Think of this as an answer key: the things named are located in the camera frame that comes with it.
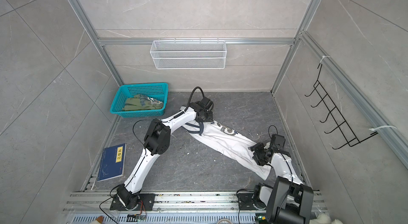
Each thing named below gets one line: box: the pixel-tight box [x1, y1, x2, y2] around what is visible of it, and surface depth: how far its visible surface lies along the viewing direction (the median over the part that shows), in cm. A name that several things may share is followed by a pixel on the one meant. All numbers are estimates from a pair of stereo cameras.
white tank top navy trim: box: [181, 119, 271, 180], surface depth 94 cm
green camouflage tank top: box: [122, 94, 164, 111], surface depth 106 cm
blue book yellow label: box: [97, 143, 127, 183], surface depth 87 cm
